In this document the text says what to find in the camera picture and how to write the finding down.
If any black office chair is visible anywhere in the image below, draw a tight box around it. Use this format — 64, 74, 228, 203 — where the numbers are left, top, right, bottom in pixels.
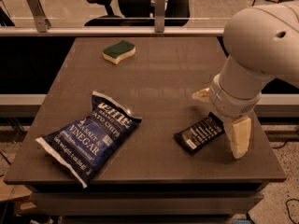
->
85, 0, 190, 26

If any blue kettle chips bag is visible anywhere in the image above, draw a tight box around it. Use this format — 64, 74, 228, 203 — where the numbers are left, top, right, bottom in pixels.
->
36, 91, 142, 189

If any black floor cable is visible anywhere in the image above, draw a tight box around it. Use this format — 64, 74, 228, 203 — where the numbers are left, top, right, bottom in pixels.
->
272, 138, 299, 224

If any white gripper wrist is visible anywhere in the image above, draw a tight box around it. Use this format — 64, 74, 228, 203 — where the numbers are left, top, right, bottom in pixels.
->
192, 75, 262, 159

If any left metal railing bracket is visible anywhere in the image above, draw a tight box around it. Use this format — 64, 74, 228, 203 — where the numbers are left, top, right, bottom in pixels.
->
26, 0, 51, 33

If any horizontal metal rail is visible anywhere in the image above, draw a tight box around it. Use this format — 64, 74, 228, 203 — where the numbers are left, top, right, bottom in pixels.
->
0, 26, 224, 36

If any black rxbar chocolate bar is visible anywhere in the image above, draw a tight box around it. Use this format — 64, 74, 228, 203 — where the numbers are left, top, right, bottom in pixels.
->
174, 112, 224, 155

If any center metal railing bracket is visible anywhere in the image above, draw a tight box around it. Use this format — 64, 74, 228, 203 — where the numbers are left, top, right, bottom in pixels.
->
154, 0, 165, 33

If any metal railing bracket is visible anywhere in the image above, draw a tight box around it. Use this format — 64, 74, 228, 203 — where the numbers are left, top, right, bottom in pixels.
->
26, 0, 51, 33
154, 0, 165, 33

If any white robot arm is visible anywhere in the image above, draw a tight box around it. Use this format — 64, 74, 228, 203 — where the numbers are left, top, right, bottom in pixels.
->
192, 1, 299, 159

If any green and yellow sponge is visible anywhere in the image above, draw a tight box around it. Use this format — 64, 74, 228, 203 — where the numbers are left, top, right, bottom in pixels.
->
103, 40, 135, 64

